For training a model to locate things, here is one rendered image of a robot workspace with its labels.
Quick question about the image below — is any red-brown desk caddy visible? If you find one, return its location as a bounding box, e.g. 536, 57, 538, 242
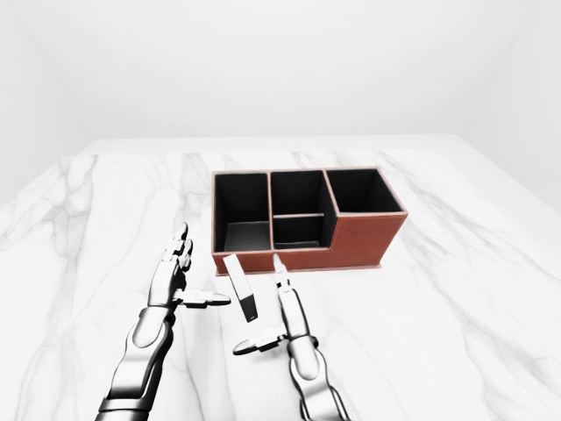
211, 166, 408, 277

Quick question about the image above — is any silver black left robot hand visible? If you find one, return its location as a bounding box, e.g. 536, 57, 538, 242
147, 222, 232, 310

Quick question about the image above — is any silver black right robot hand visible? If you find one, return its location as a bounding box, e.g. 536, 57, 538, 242
231, 253, 316, 357

